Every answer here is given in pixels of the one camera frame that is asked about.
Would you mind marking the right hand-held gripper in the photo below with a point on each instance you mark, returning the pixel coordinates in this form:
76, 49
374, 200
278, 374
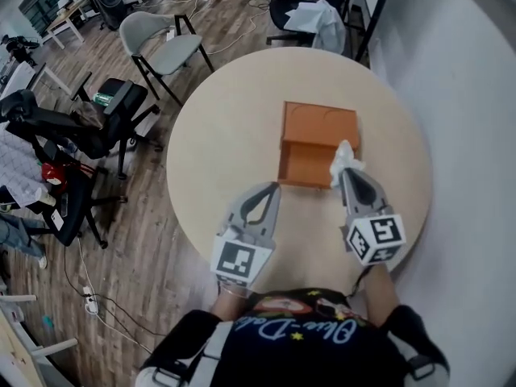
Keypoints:
379, 232

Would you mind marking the small green object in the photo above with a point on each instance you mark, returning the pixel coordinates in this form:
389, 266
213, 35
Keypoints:
48, 321

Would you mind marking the wooden desk with white frame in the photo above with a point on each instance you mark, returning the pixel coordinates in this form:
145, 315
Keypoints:
68, 12

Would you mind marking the person's black printed shirt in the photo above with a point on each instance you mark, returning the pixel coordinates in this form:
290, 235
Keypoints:
290, 357

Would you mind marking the white plastic bag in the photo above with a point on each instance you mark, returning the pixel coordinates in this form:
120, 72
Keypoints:
322, 22

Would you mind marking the black mesh office chair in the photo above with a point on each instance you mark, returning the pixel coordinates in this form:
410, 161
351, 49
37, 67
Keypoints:
125, 99

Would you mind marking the gray chair with black legs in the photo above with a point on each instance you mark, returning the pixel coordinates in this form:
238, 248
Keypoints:
173, 52

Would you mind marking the red bag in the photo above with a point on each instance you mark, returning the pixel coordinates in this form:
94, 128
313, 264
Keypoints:
54, 172

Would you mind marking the green can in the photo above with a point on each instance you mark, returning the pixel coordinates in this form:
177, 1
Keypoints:
102, 98

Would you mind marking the orange wooden drawer box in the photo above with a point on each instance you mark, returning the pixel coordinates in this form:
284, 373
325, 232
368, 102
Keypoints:
314, 123

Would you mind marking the white checked cloth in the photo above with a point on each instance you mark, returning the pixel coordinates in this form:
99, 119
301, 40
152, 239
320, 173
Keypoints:
16, 167

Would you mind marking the brown bag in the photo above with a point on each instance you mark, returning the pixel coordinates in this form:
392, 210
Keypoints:
86, 115

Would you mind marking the beige paper cup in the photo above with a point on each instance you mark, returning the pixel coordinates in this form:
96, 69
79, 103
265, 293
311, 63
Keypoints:
45, 198

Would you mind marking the person's right forearm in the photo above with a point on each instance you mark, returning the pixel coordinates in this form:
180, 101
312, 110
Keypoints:
381, 296

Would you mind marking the person's left forearm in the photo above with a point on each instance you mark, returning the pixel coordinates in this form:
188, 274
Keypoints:
227, 305

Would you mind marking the white smartphone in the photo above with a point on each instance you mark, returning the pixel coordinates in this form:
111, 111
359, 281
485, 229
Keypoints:
57, 220

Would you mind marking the clear plastic bag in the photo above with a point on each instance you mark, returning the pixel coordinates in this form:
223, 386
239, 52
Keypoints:
342, 157

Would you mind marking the black framed board stand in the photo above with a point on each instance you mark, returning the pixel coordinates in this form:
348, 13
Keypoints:
377, 14

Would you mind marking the black camera gear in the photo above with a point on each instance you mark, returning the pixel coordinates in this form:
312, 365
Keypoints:
18, 47

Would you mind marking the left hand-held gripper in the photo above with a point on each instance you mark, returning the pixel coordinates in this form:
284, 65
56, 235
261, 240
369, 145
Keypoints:
238, 260

